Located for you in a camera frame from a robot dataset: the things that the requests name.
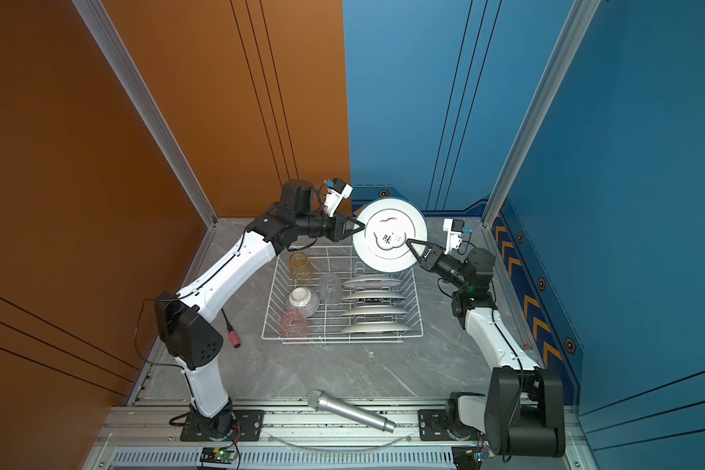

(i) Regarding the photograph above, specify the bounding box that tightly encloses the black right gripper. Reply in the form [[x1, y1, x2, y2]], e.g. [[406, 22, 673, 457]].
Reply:
[[407, 241, 470, 294]]

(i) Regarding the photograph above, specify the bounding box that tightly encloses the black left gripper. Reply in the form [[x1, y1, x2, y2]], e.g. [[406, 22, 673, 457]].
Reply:
[[295, 211, 365, 244]]

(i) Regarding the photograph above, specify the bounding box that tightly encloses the white plate green rim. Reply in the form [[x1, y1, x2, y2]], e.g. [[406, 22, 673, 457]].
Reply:
[[352, 198, 428, 273]]

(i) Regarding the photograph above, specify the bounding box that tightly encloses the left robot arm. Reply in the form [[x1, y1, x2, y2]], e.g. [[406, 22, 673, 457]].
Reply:
[[153, 178, 364, 432]]

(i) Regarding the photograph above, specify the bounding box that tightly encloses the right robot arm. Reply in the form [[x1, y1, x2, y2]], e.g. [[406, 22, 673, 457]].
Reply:
[[407, 239, 566, 459]]

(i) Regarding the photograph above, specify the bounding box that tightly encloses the clear glass cup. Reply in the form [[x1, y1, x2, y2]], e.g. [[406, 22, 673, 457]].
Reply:
[[318, 272, 342, 304]]

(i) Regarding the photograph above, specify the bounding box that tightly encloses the yellow glass cup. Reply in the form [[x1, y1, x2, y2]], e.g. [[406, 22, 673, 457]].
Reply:
[[289, 252, 315, 286]]

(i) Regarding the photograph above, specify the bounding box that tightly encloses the striped ceramic bowl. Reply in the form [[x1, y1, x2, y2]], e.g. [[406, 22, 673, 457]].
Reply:
[[286, 287, 320, 318]]

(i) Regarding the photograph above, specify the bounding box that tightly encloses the pink glass cup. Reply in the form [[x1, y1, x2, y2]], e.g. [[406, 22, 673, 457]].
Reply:
[[280, 311, 311, 339]]

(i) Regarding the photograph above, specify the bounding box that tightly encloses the red-tipped marker pen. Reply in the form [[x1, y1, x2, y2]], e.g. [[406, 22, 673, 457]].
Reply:
[[221, 309, 242, 349]]

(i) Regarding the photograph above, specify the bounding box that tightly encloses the silver microphone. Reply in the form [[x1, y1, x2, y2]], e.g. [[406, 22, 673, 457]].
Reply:
[[307, 390, 396, 433]]

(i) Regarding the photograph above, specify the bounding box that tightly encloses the right circuit board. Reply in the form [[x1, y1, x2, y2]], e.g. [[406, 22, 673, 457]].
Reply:
[[452, 446, 490, 470]]

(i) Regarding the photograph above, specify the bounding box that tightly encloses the green circuit board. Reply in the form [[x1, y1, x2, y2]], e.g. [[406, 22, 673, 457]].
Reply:
[[199, 446, 240, 468]]

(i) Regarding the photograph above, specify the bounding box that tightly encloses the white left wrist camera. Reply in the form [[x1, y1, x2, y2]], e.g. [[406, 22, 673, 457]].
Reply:
[[323, 178, 354, 217]]

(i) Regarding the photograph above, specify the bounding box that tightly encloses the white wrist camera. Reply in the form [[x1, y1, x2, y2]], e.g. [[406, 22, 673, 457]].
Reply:
[[443, 219, 465, 255], [323, 178, 354, 217]]

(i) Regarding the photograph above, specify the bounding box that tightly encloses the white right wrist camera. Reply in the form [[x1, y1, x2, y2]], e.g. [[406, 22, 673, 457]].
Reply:
[[443, 219, 465, 255]]

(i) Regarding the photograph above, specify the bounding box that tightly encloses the white wire dish rack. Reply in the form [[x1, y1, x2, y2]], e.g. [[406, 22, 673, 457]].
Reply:
[[262, 246, 424, 345]]

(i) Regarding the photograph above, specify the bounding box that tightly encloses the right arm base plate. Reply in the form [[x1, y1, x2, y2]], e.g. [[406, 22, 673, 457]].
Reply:
[[417, 409, 479, 442]]

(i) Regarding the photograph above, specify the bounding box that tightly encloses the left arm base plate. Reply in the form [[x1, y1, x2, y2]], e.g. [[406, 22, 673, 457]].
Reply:
[[179, 409, 264, 444]]

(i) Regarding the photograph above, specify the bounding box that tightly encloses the aluminium corner post right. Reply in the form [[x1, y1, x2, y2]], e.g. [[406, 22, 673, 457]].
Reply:
[[481, 0, 600, 228]]

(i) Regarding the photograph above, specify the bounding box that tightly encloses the aluminium corner post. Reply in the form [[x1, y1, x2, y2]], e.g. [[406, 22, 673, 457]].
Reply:
[[481, 0, 600, 228], [72, 0, 219, 229]]

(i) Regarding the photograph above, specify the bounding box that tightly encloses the aluminium corner post left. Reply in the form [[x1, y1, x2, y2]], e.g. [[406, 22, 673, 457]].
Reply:
[[72, 0, 219, 229]]

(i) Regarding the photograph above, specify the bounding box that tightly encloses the aluminium front rail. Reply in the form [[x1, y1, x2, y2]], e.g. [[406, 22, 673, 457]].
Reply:
[[82, 399, 597, 469]]

